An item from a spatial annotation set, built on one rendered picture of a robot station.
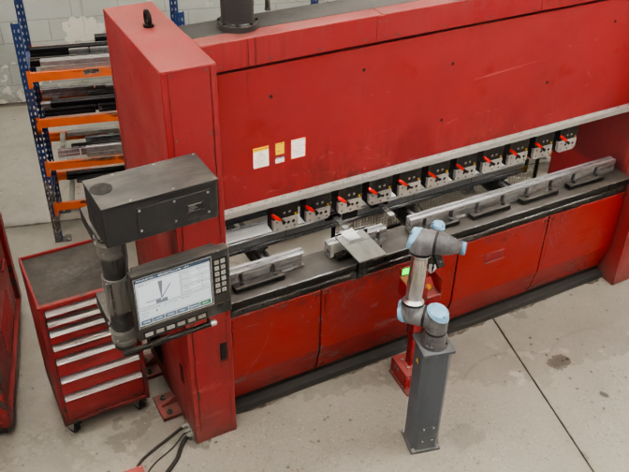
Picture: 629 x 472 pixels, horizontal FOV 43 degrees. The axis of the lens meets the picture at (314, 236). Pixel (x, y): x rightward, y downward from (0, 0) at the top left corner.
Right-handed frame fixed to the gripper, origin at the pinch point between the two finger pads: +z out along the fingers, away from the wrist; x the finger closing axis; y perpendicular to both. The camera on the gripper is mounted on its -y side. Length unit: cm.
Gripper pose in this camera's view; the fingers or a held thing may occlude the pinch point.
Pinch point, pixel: (431, 272)
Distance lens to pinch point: 465.6
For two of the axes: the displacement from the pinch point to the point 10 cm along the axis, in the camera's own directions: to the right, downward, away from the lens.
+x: -9.2, 2.2, -3.2
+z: -0.5, 7.6, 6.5
